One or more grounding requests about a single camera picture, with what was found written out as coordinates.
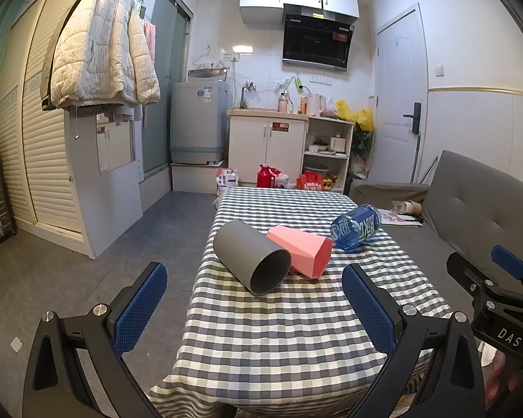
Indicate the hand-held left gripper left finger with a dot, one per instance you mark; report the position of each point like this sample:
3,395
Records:
143,305

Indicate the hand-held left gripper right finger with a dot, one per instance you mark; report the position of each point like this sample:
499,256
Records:
367,310

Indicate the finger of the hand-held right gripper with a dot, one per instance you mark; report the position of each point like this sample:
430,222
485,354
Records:
465,272
509,260

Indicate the grey cup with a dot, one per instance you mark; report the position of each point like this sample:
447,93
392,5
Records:
240,249

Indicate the brown paper cup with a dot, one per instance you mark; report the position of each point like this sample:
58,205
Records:
414,207

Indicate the pink faceted cup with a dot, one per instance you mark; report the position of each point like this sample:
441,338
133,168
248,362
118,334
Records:
306,249

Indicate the person's right hand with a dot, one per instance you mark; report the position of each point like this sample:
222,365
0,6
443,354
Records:
502,372

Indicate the grey sofa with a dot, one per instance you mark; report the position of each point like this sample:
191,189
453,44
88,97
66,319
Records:
464,209

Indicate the blue water bottle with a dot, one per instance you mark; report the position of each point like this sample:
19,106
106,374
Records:
356,227

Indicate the checked tablecloth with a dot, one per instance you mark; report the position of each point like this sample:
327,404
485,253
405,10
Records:
287,339

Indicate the pink white paper sheets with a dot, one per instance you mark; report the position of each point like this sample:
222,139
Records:
396,220

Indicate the clear plastic bottle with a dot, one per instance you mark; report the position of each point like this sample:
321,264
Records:
396,206

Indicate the red plastic bag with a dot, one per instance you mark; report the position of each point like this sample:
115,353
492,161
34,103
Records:
309,181

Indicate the white refill pouch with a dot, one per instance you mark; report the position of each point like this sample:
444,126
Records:
226,182

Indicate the white open shelf unit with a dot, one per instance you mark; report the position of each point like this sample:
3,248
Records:
327,159

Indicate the red thermos jug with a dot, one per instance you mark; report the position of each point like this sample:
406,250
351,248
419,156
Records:
266,177

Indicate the louvred wardrobe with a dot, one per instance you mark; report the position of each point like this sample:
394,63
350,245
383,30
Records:
35,156

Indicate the yellow plastic bag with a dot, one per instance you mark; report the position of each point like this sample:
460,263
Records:
356,115

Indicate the white sink cabinet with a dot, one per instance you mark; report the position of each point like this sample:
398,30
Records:
261,148

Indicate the grey washing machine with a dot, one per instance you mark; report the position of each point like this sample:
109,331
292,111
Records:
197,117

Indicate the white door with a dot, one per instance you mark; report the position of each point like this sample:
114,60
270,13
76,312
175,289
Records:
399,78

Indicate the frosted glass door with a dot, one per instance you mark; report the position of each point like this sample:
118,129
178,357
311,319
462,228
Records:
165,96

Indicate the white pink electric kettle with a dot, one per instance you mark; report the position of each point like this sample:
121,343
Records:
315,104

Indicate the orange bottle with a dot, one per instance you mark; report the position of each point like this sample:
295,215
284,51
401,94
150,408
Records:
303,105

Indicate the pink bottle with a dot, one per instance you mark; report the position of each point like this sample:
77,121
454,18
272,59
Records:
282,104

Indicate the metal faucet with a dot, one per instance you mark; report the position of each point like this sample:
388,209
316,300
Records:
245,93

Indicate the metal basin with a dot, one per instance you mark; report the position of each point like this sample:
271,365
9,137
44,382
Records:
205,74

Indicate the white quilted jacket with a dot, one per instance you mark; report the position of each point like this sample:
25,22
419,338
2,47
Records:
107,48

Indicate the pink towel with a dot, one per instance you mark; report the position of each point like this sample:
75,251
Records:
150,37

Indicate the black range hood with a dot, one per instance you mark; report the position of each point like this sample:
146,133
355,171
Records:
316,41

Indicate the white light switch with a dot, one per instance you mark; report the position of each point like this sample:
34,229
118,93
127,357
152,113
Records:
439,70

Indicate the white wall socket strip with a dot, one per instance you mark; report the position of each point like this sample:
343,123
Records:
321,79

